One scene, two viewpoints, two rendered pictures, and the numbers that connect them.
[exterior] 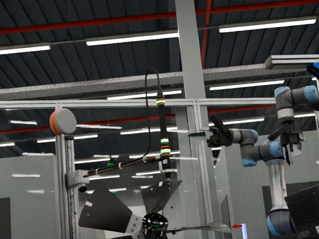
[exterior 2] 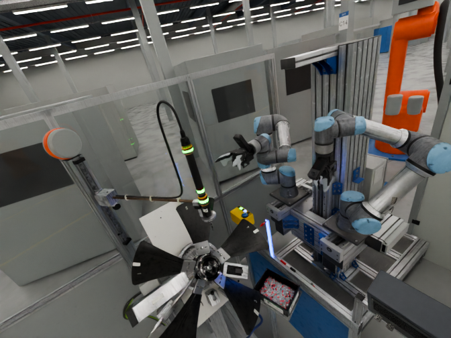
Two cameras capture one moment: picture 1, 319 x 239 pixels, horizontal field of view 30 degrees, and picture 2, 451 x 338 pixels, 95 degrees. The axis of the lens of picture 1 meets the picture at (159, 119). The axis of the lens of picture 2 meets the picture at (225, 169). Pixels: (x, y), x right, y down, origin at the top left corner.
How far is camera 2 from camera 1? 2.29 m
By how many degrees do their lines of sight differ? 45
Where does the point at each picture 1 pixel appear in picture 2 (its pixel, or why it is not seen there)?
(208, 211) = (211, 163)
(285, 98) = (331, 134)
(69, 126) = (72, 147)
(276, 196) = not seen: hidden behind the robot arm
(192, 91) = (147, 10)
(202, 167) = (203, 133)
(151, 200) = (191, 223)
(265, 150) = (282, 159)
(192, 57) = not seen: outside the picture
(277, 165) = not seen: hidden behind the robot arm
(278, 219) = (269, 178)
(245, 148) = (262, 156)
